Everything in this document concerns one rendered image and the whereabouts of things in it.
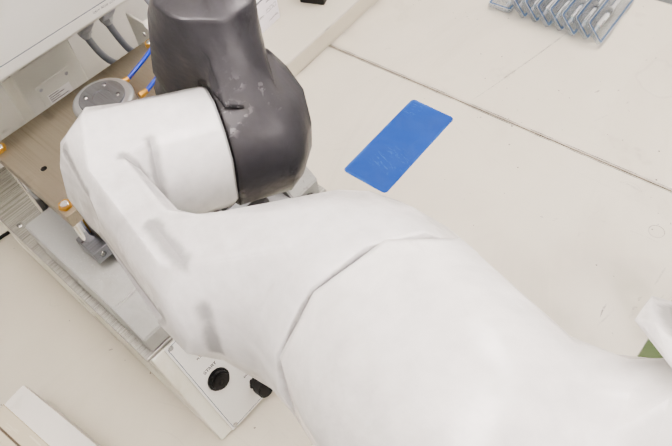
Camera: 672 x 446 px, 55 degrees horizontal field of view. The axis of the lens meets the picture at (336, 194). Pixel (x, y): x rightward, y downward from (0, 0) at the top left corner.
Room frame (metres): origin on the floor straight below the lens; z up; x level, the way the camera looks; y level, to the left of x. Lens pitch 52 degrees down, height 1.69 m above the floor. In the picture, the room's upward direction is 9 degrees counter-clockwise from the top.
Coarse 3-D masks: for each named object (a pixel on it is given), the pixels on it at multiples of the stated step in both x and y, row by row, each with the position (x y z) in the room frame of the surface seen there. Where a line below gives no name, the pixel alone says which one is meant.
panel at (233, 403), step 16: (176, 352) 0.39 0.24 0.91; (192, 368) 0.38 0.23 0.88; (208, 368) 0.39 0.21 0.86; (224, 368) 0.39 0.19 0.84; (208, 384) 0.37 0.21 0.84; (240, 384) 0.38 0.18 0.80; (208, 400) 0.36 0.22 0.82; (224, 400) 0.36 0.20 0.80; (240, 400) 0.37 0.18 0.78; (256, 400) 0.37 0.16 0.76; (224, 416) 0.35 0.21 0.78; (240, 416) 0.35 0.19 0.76
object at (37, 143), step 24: (144, 48) 0.77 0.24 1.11; (120, 72) 0.73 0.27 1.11; (144, 72) 0.72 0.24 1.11; (72, 96) 0.69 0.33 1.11; (96, 96) 0.64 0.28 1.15; (120, 96) 0.63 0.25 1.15; (144, 96) 0.65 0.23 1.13; (48, 120) 0.65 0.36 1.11; (72, 120) 0.65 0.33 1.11; (0, 144) 0.62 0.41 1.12; (24, 144) 0.62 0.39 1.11; (48, 144) 0.61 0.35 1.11; (24, 168) 0.57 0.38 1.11; (48, 168) 0.57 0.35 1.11; (48, 192) 0.53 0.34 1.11; (72, 216) 0.49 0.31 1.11
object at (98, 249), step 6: (96, 234) 0.50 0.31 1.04; (78, 240) 0.50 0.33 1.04; (96, 240) 0.49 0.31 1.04; (102, 240) 0.49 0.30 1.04; (84, 246) 0.49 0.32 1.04; (90, 246) 0.49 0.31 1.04; (96, 246) 0.49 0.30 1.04; (102, 246) 0.48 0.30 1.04; (90, 252) 0.48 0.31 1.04; (96, 252) 0.48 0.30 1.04; (102, 252) 0.48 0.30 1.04; (108, 252) 0.48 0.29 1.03; (96, 258) 0.47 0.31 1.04; (102, 258) 0.48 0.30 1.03
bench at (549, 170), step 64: (384, 0) 1.29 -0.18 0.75; (448, 0) 1.26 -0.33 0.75; (640, 0) 1.15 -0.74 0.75; (320, 64) 1.10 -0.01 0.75; (384, 64) 1.07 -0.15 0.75; (448, 64) 1.04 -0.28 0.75; (512, 64) 1.01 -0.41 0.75; (576, 64) 0.98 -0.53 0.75; (640, 64) 0.95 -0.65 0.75; (320, 128) 0.91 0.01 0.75; (448, 128) 0.86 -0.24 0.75; (512, 128) 0.83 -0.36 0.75; (576, 128) 0.81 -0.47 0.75; (640, 128) 0.78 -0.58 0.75; (448, 192) 0.70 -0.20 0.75; (512, 192) 0.68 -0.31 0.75; (576, 192) 0.66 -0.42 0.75; (640, 192) 0.64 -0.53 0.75; (0, 256) 0.72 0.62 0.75; (512, 256) 0.55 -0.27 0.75; (576, 256) 0.53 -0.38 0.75; (640, 256) 0.52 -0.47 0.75; (0, 320) 0.58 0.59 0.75; (64, 320) 0.56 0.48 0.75; (576, 320) 0.42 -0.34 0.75; (0, 384) 0.47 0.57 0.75; (64, 384) 0.45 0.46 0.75; (128, 384) 0.43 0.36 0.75
